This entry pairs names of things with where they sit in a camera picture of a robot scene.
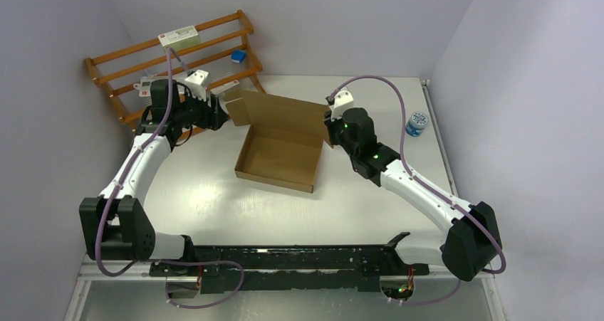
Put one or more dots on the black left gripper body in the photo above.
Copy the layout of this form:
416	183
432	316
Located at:
195	111

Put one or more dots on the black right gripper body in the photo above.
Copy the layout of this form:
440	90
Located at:
341	140

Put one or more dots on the brown cardboard box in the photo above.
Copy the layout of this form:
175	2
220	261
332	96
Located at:
284	141

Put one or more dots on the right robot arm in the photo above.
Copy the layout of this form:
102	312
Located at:
469	238

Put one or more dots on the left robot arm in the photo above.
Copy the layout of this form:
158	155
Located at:
115	225

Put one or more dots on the small white grey box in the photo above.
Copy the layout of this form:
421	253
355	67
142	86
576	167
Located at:
227	91

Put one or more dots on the white green product box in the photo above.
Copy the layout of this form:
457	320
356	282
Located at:
179	39

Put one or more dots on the blue white lidded jar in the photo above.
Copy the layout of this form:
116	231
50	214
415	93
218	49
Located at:
416	124

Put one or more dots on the small blue cube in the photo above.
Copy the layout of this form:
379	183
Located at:
238	56

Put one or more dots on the wooden tiered rack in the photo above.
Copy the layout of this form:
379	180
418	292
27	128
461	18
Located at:
117	73

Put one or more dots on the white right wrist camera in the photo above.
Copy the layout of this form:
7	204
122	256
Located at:
339	103

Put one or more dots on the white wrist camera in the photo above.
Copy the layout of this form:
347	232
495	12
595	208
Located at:
339	103
198	82

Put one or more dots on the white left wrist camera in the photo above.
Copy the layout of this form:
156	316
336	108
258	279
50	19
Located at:
198	82

